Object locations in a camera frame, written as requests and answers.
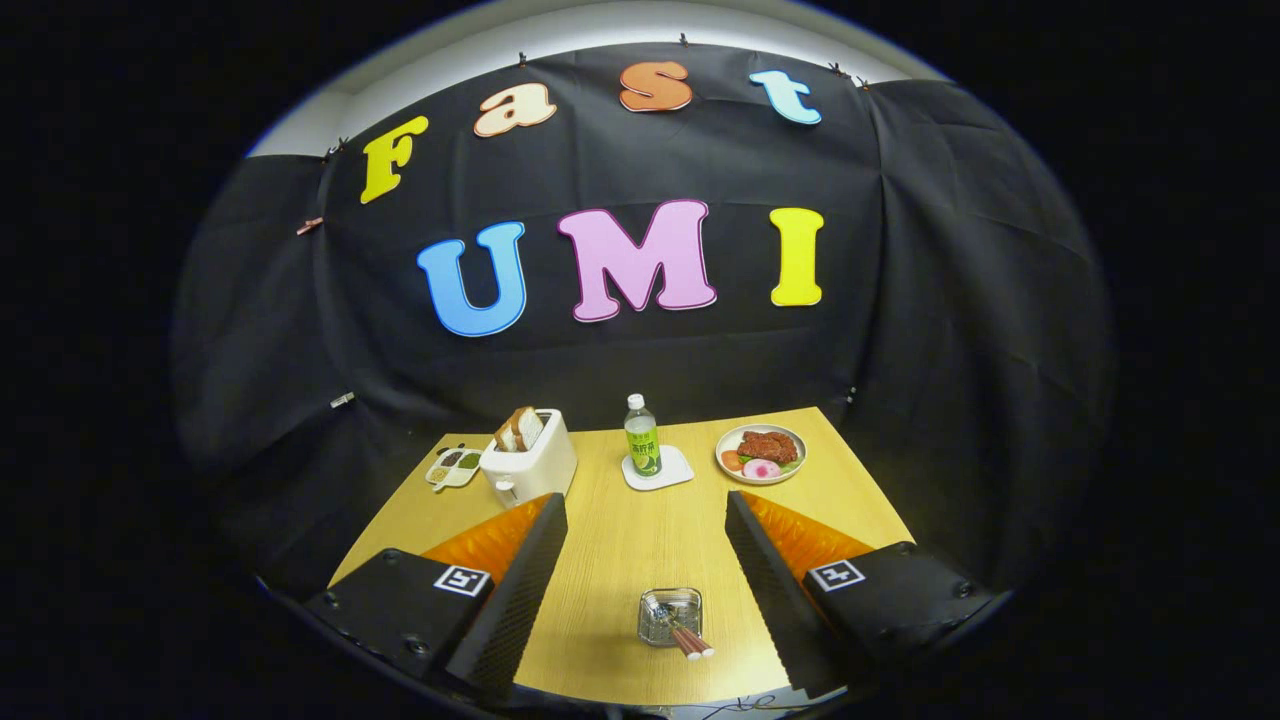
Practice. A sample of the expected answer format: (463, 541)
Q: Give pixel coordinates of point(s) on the black backdrop cloth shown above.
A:
(900, 250)

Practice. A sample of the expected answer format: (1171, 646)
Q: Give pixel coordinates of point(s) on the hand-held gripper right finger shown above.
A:
(775, 600)

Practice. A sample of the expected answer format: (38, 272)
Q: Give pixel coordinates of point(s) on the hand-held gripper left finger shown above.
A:
(515, 600)

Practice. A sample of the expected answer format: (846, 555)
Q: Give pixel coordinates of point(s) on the white divided condiment dish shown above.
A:
(452, 478)

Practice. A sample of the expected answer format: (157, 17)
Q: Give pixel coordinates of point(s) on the brown meat slices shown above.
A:
(768, 446)

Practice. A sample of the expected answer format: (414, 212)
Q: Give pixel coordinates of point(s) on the pink round food slice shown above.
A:
(762, 470)

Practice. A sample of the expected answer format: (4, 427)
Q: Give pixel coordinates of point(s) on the white square coaster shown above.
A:
(678, 470)

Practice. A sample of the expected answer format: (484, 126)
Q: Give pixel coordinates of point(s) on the white oval food plate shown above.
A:
(800, 450)

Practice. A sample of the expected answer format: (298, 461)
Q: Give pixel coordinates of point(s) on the green label drink bottle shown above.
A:
(643, 450)

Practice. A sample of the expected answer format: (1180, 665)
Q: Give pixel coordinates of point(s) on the copper cloth clip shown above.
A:
(309, 226)

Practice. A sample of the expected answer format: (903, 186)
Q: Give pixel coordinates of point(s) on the white toaster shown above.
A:
(540, 465)

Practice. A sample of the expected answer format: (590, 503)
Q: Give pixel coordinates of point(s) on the toast bread slice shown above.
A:
(529, 427)
(506, 437)

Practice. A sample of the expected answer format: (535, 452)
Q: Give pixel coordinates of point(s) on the orange carrot piece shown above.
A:
(731, 461)

